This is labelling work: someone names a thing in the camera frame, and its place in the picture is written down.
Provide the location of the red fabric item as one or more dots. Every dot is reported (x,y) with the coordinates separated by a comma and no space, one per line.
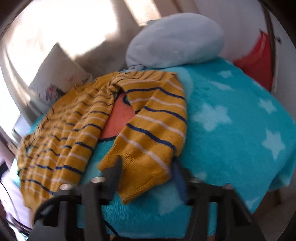
(257,64)

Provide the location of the light blue plush pillow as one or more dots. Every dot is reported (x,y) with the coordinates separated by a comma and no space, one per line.
(175,40)

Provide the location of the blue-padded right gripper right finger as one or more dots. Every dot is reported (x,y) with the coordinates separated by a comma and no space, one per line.
(196,193)

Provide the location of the yellow striped knit sweater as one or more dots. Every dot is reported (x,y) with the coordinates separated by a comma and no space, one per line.
(59,149)

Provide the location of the white floral cushion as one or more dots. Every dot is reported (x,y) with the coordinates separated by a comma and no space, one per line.
(57,74)

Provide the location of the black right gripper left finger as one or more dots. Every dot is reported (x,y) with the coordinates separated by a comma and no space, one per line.
(92,196)

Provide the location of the beige curtain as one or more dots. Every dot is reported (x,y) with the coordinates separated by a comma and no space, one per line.
(95,34)

